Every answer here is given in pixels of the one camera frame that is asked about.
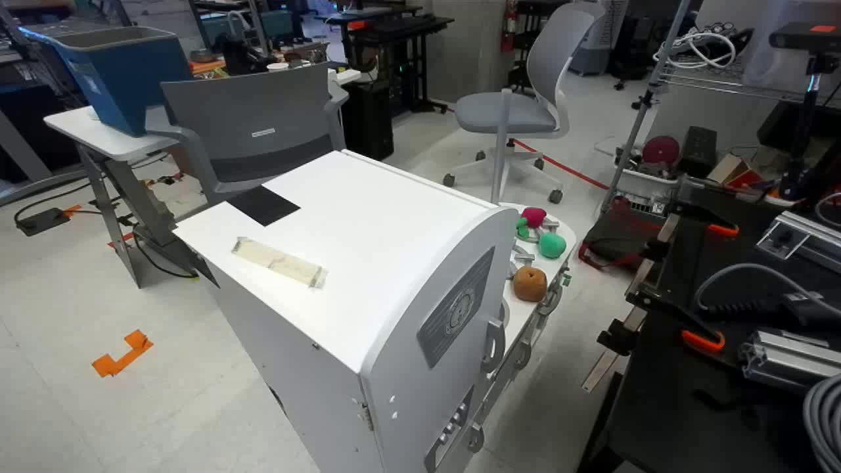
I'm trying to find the brown toy fruit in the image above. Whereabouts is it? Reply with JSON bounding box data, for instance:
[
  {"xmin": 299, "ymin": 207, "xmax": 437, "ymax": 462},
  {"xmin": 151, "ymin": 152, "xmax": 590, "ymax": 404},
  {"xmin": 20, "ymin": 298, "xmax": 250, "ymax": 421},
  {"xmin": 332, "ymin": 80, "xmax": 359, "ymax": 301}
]
[{"xmin": 509, "ymin": 269, "xmax": 546, "ymax": 302}]

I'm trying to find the pink toy radish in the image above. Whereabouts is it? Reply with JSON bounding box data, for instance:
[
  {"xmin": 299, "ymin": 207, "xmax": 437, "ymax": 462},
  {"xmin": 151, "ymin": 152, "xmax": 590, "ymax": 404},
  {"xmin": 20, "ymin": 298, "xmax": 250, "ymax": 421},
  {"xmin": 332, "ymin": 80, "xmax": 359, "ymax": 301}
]
[{"xmin": 519, "ymin": 207, "xmax": 546, "ymax": 230}]

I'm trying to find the green toy ball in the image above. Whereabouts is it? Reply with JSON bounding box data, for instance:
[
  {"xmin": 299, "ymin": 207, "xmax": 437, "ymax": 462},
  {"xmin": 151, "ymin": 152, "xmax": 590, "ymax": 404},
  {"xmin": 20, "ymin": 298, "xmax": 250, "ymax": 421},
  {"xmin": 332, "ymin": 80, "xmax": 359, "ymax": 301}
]
[{"xmin": 539, "ymin": 234, "xmax": 568, "ymax": 260}]

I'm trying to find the grey mesh office chair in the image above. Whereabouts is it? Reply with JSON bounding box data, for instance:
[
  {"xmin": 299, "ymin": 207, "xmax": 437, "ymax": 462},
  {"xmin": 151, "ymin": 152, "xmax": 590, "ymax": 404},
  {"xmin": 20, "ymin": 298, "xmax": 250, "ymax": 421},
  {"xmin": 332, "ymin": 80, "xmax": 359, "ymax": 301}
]
[{"xmin": 441, "ymin": 0, "xmax": 605, "ymax": 206}]

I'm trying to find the grey plastic chair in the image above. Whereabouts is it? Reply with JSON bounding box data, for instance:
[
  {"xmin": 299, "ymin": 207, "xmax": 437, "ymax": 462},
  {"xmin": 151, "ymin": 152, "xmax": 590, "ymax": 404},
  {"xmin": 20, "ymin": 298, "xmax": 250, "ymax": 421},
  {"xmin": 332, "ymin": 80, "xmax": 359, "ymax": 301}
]
[{"xmin": 145, "ymin": 64, "xmax": 345, "ymax": 202}]

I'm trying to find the orange floor marker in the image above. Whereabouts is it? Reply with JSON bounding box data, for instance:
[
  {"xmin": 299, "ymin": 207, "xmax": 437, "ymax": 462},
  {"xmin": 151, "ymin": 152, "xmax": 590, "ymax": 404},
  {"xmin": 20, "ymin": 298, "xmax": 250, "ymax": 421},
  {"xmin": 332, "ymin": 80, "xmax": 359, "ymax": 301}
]
[{"xmin": 91, "ymin": 329, "xmax": 151, "ymax": 378}]

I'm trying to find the black perforated workbench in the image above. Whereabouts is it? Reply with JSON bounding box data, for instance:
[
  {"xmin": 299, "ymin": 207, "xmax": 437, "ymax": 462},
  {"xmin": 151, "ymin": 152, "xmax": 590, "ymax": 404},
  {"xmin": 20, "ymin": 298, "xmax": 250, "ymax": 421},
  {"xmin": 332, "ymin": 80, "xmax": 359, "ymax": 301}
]
[{"xmin": 575, "ymin": 193, "xmax": 841, "ymax": 473}]

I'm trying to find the blue storage bin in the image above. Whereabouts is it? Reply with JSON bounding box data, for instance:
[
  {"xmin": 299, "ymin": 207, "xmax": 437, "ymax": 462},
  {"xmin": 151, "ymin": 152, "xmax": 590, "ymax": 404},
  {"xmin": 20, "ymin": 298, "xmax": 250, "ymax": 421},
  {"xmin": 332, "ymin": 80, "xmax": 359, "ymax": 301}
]
[{"xmin": 23, "ymin": 26, "xmax": 188, "ymax": 138}]

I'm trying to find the black clamp orange handle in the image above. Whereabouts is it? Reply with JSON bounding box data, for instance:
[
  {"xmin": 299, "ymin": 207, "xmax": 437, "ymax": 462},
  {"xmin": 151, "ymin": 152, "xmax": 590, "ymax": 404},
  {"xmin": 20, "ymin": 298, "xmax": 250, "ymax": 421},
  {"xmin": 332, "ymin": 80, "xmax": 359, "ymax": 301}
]
[{"xmin": 628, "ymin": 289, "xmax": 727, "ymax": 356}]

